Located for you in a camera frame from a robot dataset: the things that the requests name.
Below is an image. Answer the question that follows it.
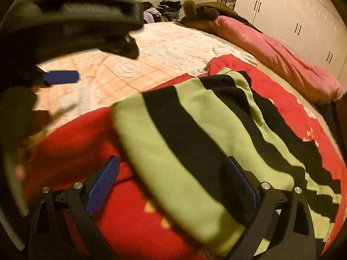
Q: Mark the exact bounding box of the brown coat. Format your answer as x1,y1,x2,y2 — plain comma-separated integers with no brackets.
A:
180,0,263,33

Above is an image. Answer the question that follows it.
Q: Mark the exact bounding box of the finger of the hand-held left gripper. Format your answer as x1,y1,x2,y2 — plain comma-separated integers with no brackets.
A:
41,70,80,86

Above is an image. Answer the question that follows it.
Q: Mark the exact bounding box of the red floral blanket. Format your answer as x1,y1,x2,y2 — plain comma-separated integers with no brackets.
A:
23,54,347,260

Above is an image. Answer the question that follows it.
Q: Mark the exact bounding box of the white wardrobe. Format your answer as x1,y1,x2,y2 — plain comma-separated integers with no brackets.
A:
234,0,346,87

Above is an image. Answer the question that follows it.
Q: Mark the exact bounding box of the pile of dark clothes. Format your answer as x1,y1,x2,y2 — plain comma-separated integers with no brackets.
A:
142,0,182,23

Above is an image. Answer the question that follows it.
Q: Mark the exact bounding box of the cream lace bedspread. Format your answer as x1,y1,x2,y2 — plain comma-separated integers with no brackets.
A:
35,22,337,141

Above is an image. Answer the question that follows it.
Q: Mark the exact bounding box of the green black striped sweater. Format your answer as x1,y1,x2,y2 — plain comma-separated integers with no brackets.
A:
112,68,343,258

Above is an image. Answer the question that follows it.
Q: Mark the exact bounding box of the pink quilt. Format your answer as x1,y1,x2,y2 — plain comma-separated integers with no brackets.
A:
214,16,344,105

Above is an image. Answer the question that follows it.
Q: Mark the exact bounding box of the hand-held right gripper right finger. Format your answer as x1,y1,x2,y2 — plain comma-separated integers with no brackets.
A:
224,156,316,260

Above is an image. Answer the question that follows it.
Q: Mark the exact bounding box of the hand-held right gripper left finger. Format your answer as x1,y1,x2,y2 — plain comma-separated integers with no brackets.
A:
28,155,120,260

